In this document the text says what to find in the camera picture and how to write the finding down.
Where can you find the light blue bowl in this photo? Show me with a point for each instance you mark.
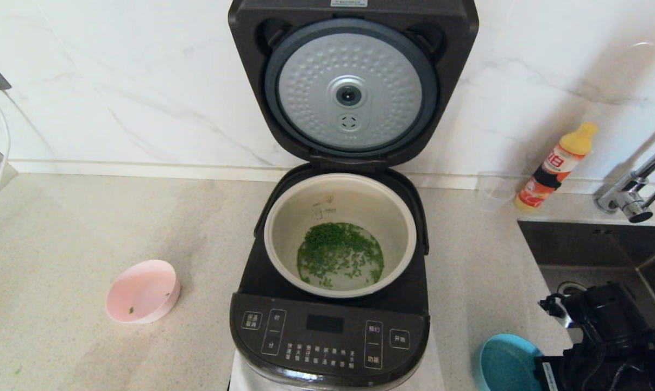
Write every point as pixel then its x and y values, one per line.
pixel 507 364

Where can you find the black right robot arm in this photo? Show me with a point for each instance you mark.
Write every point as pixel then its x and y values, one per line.
pixel 626 347

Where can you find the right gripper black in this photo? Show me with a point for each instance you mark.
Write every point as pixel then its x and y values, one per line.
pixel 558 374

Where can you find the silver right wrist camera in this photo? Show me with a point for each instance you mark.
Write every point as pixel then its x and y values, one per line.
pixel 564 317

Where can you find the orange bottle with yellow cap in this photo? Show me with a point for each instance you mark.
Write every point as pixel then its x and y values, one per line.
pixel 550 168

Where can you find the green pellets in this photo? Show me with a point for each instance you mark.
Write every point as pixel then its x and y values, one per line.
pixel 333 250

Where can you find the pink bowl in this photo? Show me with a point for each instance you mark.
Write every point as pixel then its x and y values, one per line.
pixel 143 293

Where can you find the clear plastic cup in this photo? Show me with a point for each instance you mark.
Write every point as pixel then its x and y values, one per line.
pixel 496 195

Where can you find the stainless steel sink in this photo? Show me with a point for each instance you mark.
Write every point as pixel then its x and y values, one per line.
pixel 593 250

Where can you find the chrome faucet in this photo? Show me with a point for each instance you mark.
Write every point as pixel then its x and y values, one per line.
pixel 629 201

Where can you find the beige inner pot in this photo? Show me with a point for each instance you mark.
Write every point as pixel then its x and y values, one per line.
pixel 387 212

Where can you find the round sink drain strainer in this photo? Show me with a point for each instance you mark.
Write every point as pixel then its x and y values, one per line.
pixel 569 287

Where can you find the black rice cooker body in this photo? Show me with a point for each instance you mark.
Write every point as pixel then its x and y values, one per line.
pixel 327 331

